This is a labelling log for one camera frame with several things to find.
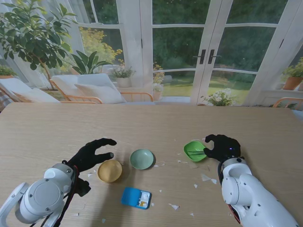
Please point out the yellow plastic dish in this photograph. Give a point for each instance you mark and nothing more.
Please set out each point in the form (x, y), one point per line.
(110, 171)

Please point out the blue pill box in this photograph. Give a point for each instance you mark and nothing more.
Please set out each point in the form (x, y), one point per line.
(130, 196)

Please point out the metal tweezers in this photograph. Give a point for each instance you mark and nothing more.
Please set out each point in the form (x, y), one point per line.
(196, 152)

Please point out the green plastic dish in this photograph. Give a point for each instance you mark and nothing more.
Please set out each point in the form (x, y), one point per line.
(193, 158)

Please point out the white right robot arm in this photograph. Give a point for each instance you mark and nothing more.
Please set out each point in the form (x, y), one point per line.
(246, 189)

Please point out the white lounge chair wooden frame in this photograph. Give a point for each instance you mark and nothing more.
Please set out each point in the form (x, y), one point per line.
(16, 87)
(94, 81)

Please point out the white flower bush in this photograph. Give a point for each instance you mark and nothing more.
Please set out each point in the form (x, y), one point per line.
(219, 98)

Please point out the wooden armchair frame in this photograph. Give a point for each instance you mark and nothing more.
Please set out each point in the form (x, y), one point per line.
(284, 100)

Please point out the pale green ceramic bowl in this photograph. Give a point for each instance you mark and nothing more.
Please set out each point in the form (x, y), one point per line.
(142, 159)

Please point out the terracotta potted plant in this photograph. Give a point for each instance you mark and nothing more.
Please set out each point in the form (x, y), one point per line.
(293, 80)

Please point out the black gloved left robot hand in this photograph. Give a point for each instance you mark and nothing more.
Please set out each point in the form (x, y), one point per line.
(87, 158)

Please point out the yellow and white capsule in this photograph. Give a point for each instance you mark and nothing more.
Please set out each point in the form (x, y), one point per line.
(142, 203)

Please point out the small potted green plant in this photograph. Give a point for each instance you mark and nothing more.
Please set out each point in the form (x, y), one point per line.
(6, 72)

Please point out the tall leafy potted tree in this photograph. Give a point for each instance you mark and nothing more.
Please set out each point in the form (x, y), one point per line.
(30, 37)

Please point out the broad-leaf green plant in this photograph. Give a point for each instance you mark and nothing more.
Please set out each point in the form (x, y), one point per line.
(88, 62)

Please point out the white cushion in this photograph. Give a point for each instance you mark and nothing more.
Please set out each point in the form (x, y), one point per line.
(99, 93)

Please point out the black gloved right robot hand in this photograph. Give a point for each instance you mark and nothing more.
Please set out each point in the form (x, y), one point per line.
(225, 149)

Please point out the white french door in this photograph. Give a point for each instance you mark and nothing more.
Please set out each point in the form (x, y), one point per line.
(246, 47)
(177, 47)

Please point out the flowering plant in white pot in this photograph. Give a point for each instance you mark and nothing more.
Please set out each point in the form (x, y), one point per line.
(123, 78)

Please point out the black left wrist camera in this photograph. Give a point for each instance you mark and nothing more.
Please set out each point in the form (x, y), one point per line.
(82, 188)

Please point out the yellow flowering potted plant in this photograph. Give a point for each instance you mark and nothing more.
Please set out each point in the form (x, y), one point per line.
(157, 87)

